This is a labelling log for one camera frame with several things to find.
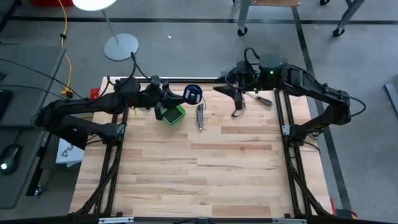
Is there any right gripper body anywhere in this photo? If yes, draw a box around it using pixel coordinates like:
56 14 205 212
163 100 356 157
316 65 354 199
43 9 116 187
236 73 261 93

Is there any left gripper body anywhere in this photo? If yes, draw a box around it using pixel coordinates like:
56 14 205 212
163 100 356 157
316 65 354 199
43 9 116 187
139 88 171 108

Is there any blue cord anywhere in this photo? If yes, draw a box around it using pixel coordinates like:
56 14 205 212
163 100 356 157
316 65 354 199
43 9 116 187
183 85 206 108

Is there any black cable spool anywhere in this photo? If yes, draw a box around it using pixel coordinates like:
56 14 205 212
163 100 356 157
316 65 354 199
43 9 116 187
182 83 205 106

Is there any green square container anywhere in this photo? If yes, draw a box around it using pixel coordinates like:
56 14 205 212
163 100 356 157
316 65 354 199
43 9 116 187
161 105 187 127

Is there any white floor lamp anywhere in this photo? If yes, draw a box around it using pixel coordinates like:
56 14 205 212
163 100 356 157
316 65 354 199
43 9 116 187
72 0 140 62

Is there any wooden top rolling table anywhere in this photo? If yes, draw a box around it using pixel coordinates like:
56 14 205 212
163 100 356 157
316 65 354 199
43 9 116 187
233 0 302 37

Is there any white printed bag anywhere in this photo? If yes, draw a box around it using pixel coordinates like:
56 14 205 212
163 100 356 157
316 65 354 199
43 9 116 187
55 138 85 168

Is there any grey rolling cart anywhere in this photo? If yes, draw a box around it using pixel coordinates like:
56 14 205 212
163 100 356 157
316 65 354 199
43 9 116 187
320 0 366 37

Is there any grey desk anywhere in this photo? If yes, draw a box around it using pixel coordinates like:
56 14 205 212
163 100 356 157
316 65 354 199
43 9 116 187
0 45 67 210

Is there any red floor bin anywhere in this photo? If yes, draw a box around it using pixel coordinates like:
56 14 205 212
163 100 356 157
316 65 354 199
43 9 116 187
30 0 74 7

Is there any black computer mouse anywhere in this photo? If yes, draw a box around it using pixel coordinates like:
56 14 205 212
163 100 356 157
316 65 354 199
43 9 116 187
0 144 22 175

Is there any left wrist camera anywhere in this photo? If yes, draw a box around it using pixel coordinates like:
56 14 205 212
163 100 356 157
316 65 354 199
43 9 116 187
150 75 163 91

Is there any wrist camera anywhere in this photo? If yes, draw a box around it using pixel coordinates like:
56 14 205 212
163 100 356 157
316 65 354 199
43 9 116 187
150 75 163 91
235 60 250 77

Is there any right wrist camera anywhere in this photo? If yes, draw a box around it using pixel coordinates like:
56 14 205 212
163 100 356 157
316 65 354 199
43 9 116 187
235 60 250 77

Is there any black handled screwdriver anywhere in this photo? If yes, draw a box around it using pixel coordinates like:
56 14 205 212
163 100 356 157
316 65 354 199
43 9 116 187
245 91 274 108

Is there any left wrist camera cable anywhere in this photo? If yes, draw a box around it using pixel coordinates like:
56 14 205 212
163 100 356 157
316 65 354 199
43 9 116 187
118 51 152 88

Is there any black aluminium rig frame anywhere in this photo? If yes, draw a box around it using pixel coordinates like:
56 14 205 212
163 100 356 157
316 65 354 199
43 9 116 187
70 76 335 224

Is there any yellow extension cable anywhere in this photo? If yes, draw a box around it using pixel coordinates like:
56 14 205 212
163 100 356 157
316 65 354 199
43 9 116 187
57 0 75 99

